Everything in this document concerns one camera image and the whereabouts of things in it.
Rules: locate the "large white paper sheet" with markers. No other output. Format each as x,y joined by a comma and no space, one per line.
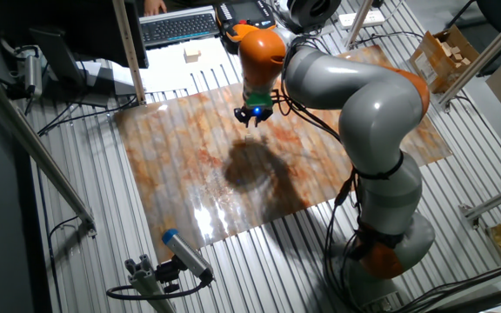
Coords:
168,71

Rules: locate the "person's hand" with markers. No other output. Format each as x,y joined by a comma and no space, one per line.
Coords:
155,6

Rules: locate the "long diagonal aluminium beam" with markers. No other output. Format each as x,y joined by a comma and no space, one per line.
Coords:
37,156

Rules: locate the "black round fan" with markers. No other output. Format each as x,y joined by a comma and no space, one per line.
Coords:
313,13

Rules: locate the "long aluminium frame post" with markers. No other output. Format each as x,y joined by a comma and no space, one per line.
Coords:
485,54

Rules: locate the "aluminium post beside monitor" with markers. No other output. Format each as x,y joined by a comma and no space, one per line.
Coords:
129,52

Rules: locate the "orange and black teach pendant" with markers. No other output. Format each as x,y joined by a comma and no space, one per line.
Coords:
244,19

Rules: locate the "green gripper mount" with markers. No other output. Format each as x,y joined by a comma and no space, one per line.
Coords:
259,100

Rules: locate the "low aluminium beam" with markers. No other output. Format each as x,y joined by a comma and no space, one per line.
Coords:
494,200

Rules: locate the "black keyboard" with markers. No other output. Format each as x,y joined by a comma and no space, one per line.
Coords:
178,28

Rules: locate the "aluminium camera mount profile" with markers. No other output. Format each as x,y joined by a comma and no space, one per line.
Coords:
148,284

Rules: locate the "silver camera with blue cap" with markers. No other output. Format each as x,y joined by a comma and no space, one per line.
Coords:
187,254

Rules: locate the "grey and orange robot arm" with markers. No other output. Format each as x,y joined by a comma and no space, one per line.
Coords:
363,113

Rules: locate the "black computer monitor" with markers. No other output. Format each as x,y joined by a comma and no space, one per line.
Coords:
59,26

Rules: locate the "large pale wooden block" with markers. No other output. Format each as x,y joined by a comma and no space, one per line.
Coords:
192,55

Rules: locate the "brown cardboard box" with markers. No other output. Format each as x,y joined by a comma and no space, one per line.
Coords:
433,71

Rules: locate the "white power strip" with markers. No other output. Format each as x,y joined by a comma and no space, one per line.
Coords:
361,18

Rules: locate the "orange marble pattern mat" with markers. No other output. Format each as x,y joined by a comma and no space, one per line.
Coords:
181,165

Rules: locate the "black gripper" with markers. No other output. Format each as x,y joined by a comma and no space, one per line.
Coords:
257,111

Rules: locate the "short aluminium frame post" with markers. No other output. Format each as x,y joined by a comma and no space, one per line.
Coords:
359,21

